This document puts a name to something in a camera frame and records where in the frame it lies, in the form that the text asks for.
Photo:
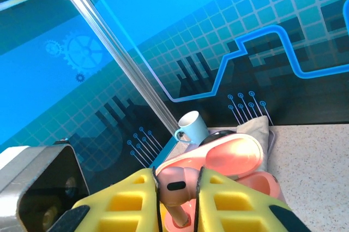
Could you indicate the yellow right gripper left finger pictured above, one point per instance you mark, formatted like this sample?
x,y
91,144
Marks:
x,y
122,207

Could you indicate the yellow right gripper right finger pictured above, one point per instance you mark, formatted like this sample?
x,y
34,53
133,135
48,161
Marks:
x,y
240,210

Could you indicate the lavender serving tray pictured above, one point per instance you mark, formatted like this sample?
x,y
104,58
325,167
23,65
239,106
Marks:
x,y
272,144

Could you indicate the black round plate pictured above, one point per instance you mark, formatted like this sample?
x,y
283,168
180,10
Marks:
x,y
215,136

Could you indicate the beige folded cloth napkin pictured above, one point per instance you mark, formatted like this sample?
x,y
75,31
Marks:
x,y
256,128

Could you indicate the light blue mug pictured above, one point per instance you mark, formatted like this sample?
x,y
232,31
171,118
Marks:
x,y
195,128

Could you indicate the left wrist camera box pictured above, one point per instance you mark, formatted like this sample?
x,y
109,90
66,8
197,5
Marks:
x,y
41,177

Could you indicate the aluminium frame post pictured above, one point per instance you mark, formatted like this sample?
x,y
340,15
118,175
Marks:
x,y
111,47

